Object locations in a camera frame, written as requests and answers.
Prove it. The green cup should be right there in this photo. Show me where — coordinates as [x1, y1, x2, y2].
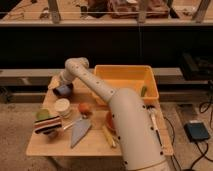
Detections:
[36, 109, 50, 121]

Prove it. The orange ceramic bowl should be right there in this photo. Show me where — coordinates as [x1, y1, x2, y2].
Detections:
[105, 112, 115, 132]

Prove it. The yellow plastic tray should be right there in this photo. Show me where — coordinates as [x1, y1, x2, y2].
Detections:
[93, 65, 159, 104]

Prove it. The orange ball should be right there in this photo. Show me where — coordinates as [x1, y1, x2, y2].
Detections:
[78, 103, 91, 115]

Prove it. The black box on shelf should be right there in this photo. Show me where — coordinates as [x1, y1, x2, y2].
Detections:
[180, 53, 213, 80]

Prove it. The white dish brush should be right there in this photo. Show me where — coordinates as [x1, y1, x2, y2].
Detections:
[147, 105, 162, 146]

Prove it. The grey metal trowel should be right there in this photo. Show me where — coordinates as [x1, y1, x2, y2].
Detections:
[63, 116, 92, 148]

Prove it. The striped whiteboard eraser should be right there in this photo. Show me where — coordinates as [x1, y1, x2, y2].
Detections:
[34, 116, 62, 134]

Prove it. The dark bowl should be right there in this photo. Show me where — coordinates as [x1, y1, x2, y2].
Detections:
[53, 84, 73, 98]

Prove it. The yellow handled tool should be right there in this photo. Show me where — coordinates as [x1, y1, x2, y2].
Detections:
[102, 125, 116, 148]

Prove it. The green item in tray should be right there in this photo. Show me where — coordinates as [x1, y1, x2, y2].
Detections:
[140, 86, 147, 97]

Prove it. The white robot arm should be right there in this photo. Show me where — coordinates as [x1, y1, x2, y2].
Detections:
[59, 57, 170, 171]

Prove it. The blue foot pedal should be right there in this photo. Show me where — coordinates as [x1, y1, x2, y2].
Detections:
[184, 122, 210, 142]

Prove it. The wooden table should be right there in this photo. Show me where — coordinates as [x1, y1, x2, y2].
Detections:
[26, 79, 174, 157]

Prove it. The metal cup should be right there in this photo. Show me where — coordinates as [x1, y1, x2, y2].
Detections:
[47, 130, 58, 140]

